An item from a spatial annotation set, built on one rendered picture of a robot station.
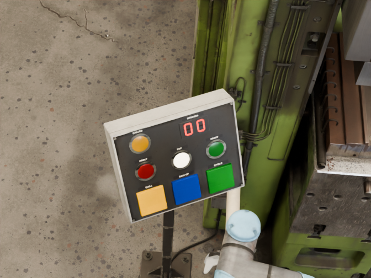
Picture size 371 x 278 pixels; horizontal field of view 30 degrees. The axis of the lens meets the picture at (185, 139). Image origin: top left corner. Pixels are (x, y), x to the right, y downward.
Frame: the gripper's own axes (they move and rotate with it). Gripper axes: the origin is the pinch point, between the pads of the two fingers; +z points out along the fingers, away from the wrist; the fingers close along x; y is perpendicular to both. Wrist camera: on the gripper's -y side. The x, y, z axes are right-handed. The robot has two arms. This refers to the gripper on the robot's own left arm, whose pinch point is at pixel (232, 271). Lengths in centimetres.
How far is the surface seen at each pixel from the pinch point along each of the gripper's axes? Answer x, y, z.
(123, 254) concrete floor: -47, -26, 93
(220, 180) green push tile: -11.8, -20.4, -7.3
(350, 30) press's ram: 7, -48, -50
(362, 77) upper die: 14, -46, -37
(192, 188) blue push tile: -17.8, -14.9, -7.7
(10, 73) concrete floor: -136, -88, 93
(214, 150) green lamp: -15.6, -23.8, -15.5
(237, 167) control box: -8.8, -25.4, -8.6
